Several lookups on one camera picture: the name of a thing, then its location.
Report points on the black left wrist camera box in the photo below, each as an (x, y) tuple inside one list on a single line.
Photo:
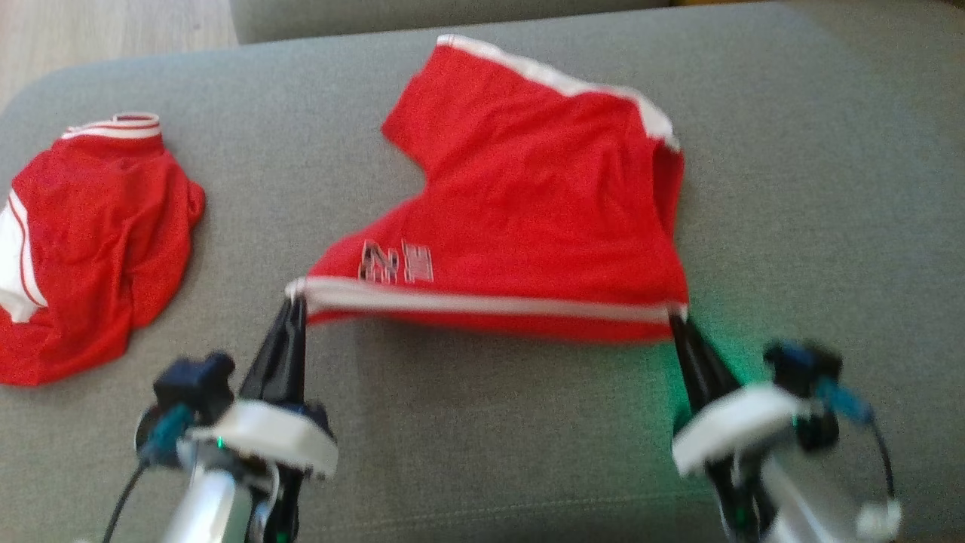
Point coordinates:
[(192, 385)]

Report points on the grey fabric sofa seat cushion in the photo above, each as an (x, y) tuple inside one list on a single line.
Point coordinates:
[(452, 15)]

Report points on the red basketball jersey number 23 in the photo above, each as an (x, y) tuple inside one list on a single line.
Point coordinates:
[(98, 249)]

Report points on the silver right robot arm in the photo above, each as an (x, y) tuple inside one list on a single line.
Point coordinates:
[(807, 505)]

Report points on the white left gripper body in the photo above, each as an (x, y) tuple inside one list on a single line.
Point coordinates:
[(279, 441)]

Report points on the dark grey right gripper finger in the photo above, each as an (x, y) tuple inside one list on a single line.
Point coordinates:
[(693, 369), (720, 377)]

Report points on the large grey fabric sofa cushion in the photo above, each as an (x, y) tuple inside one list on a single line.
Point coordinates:
[(482, 437)]

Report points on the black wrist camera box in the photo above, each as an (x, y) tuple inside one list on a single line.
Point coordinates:
[(803, 369), (192, 385)]

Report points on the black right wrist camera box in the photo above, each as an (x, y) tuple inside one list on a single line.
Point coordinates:
[(803, 369)]

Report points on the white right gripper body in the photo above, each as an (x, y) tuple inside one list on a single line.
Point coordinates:
[(739, 426)]

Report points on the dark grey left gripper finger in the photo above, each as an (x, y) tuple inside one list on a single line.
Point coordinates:
[(292, 362), (264, 369)]

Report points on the red shorts with white stripe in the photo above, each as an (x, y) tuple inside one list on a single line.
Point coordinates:
[(528, 196)]

